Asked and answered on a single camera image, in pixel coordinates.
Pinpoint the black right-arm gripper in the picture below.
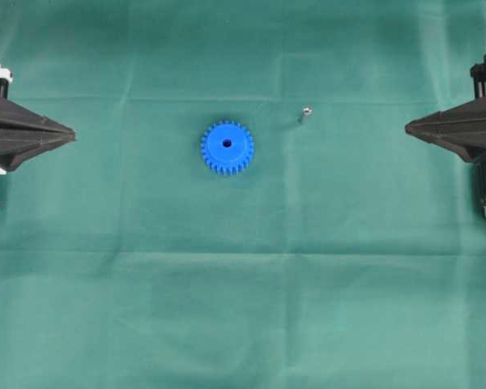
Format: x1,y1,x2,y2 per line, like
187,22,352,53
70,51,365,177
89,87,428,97
405,54,486,219

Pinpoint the left-arm gripper white black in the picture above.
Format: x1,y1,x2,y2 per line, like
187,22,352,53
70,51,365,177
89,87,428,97
0,63,75,176

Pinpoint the small silver metal shaft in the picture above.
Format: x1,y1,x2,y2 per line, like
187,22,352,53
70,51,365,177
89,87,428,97
297,106,313,125

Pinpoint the blue plastic gear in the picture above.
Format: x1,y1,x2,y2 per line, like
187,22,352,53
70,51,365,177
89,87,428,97
200,120,254,176

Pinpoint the green cloth mat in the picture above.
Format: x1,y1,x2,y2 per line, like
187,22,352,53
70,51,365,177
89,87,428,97
0,1,486,388

